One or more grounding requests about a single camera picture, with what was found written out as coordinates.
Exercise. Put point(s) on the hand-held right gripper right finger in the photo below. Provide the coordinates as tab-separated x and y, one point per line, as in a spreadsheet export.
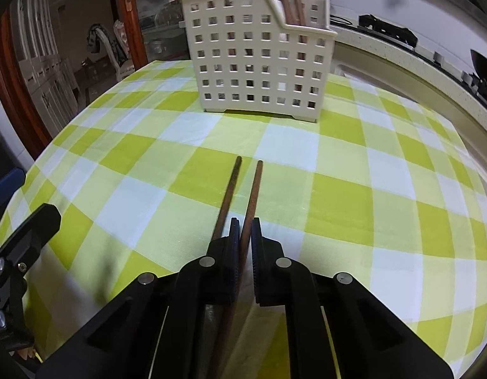
257	256

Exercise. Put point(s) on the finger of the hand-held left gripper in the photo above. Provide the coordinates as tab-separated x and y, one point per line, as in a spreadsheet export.
34	229

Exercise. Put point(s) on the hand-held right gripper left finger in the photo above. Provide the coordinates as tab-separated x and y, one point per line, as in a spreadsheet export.
234	256

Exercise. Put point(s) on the cream perforated plastic basket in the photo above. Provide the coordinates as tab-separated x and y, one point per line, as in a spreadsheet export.
263	12

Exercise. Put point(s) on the blue object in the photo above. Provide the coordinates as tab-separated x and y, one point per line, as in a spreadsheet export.
6	193

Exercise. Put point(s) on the green white checked tablecloth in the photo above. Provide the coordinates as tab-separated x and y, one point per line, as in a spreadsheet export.
346	205

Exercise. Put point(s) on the white panelled cabinet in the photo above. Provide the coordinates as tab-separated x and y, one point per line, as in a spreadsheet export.
49	87

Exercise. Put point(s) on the ornate white chair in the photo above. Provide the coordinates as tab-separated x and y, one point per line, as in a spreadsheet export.
117	69

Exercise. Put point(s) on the dark cloth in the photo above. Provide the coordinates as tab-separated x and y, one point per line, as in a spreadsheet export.
94	37

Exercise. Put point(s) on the wooden framed glass door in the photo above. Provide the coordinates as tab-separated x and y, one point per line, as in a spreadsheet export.
128	15

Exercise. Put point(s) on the black countertop appliance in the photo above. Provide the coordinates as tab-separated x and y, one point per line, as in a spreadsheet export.
385	29

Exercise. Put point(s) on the black gas stove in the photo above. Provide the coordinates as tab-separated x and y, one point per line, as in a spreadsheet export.
480	87

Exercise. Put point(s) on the black wok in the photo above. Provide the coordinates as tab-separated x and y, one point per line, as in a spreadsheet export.
484	65

